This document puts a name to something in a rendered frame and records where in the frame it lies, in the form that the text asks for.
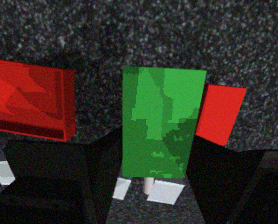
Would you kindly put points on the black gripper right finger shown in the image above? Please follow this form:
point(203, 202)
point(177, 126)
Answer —
point(223, 180)

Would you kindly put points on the red block with white pin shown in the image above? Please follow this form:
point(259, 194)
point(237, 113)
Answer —
point(217, 113)

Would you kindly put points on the red tray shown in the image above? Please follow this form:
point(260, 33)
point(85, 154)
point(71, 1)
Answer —
point(37, 100)

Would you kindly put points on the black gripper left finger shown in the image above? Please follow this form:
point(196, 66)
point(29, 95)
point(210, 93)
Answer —
point(95, 166)

